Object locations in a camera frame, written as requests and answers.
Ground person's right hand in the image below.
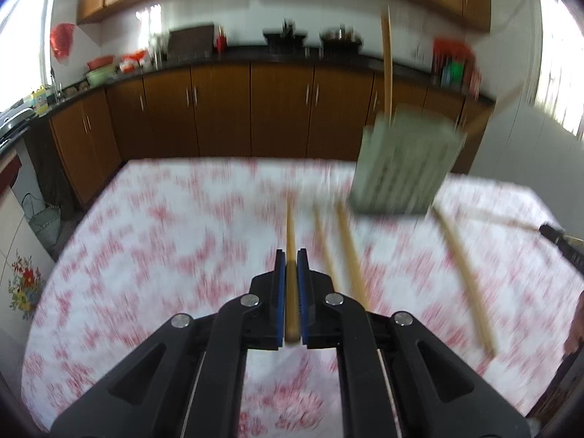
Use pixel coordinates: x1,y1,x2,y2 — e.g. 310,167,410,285
563,289,584,357

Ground wooden lower kitchen cabinets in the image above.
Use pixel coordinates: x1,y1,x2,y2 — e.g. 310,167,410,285
48,61,496,211

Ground black wok with handle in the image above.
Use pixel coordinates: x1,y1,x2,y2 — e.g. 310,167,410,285
264,20,307,51

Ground glass jar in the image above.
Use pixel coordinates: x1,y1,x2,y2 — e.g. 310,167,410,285
148,34,169,65

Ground red and white bag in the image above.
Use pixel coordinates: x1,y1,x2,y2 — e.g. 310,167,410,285
119,50,151,73

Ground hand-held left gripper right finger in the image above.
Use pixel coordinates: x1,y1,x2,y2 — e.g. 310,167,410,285
296,249,532,438

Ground red packages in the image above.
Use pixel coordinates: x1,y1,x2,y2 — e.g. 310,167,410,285
431,38,482,99

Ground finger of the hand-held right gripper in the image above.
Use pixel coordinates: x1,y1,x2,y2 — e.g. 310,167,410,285
538,223,584,280

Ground white cabinet with flower sticker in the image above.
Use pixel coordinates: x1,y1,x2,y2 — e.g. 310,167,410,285
0,187,56,322

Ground red floral tablecloth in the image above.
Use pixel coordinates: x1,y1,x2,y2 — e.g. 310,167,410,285
20,157,576,434

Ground grey perforated utensil holder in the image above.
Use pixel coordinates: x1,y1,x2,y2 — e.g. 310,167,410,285
349,105,467,217

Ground dark cutting board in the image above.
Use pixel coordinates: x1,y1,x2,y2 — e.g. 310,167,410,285
168,24,216,55

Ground black kitchen countertop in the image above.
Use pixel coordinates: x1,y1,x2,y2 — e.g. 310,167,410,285
0,46,498,156

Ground bright window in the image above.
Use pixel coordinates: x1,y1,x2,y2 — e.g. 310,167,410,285
0,0,55,115
531,0,584,140

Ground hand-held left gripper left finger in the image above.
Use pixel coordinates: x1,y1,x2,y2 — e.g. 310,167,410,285
49,249,287,438

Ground red hanging bag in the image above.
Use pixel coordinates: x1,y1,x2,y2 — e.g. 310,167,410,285
49,23,76,61

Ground green packet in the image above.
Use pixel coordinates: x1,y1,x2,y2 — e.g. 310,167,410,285
442,61,466,89

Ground yellow detergent bottle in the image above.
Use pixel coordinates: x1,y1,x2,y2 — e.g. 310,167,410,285
30,90,50,116

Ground black wok with food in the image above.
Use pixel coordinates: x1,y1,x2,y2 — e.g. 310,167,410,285
319,25,364,51

